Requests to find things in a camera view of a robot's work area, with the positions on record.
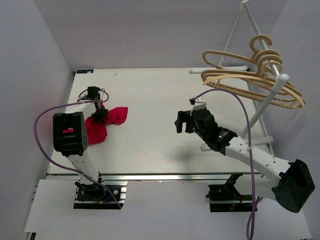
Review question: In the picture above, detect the red t shirt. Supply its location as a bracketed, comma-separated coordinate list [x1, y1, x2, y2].
[85, 106, 129, 145]

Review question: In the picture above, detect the beige hanger front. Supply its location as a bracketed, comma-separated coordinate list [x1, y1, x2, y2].
[214, 62, 306, 110]

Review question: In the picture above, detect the beige hanger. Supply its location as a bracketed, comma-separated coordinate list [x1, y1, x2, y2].
[202, 34, 273, 67]
[214, 62, 306, 110]
[201, 49, 283, 98]

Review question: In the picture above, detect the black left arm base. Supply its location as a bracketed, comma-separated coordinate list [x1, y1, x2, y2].
[73, 181, 127, 210]

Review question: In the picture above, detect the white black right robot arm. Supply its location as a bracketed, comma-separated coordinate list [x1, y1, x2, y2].
[174, 97, 315, 213]

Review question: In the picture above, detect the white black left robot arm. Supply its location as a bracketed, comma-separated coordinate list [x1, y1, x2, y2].
[53, 86, 108, 200]

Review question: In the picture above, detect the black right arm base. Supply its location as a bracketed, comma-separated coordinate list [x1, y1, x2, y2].
[205, 172, 253, 213]

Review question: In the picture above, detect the beige hanger rear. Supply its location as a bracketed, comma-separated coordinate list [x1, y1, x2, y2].
[202, 34, 273, 67]

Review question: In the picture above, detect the beige hanger middle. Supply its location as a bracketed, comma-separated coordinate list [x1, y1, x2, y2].
[201, 49, 283, 98]

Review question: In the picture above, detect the blue label sticker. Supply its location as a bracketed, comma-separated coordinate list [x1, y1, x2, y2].
[76, 69, 94, 74]

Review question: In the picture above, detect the white clothes rack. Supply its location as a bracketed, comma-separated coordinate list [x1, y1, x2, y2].
[188, 0, 291, 152]

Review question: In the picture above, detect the aluminium table rail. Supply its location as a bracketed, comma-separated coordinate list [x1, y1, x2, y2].
[44, 171, 283, 183]

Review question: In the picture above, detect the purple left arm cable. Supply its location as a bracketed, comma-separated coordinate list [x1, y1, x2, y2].
[34, 89, 122, 210]

